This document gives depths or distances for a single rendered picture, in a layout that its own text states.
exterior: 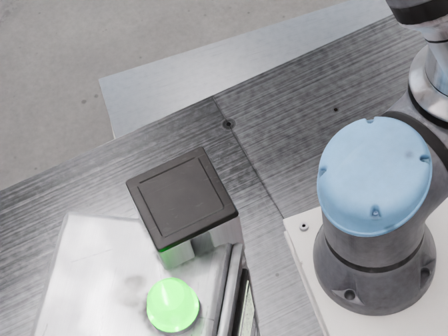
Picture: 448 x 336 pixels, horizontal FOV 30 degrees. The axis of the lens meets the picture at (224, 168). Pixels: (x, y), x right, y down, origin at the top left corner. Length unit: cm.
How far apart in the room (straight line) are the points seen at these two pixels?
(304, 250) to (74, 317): 67
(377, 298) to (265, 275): 18
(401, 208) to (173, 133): 48
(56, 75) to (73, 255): 199
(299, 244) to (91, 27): 154
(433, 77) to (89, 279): 53
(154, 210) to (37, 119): 195
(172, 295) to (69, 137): 191
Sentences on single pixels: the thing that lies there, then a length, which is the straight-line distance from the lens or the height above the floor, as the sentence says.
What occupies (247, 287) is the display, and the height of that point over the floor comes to 145.
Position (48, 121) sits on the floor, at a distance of 235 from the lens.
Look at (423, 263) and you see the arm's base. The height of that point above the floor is 93.
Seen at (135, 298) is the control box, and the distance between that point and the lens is 43.
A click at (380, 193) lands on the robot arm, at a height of 111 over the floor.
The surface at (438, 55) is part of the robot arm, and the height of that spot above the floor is 139.
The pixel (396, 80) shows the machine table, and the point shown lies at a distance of 128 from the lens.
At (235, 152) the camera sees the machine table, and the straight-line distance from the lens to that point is 121.
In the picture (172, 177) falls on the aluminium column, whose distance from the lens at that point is 43.
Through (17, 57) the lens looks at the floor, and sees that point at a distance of 251.
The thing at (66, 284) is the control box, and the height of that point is 147.
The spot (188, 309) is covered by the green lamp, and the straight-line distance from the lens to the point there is 41.
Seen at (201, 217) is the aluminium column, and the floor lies 150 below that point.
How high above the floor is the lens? 187
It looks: 60 degrees down
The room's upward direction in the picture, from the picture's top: 11 degrees counter-clockwise
